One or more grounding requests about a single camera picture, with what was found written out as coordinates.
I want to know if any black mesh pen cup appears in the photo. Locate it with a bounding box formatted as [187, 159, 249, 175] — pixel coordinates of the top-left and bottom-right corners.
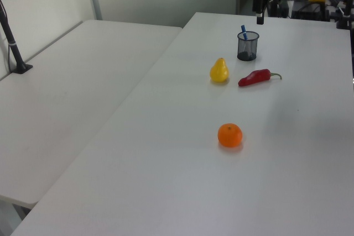
[237, 31, 260, 61]

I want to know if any red toy chili pepper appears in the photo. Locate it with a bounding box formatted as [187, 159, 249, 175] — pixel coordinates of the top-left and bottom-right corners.
[238, 69, 283, 87]

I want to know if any yellow toy pear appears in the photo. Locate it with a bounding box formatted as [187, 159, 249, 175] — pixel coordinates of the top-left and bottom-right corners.
[209, 57, 230, 83]

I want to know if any black clamp stand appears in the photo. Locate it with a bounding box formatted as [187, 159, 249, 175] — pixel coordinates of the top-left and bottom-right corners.
[335, 0, 354, 30]

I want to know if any orange toy mandarin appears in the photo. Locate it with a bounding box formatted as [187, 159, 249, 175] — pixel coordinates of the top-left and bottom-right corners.
[217, 123, 243, 149]

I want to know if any white folding table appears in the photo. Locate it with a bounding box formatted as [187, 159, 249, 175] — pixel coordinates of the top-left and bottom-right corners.
[0, 19, 183, 209]

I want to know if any black camera pole with base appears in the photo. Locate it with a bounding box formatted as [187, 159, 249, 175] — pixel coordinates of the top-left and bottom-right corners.
[0, 0, 34, 75]

